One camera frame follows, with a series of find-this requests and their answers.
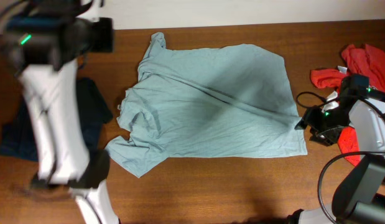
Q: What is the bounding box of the light teal t-shirt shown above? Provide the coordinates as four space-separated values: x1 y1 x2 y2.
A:
106 32 307 177

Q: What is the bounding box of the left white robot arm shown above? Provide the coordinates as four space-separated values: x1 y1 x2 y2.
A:
0 1 119 223

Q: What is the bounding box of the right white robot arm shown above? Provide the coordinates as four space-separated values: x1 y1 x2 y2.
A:
287 74 385 224

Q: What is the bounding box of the dark navy garment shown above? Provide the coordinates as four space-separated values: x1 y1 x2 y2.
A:
0 78 113 162

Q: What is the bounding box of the red printed t-shirt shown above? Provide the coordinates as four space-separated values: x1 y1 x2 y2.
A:
310 44 385 167

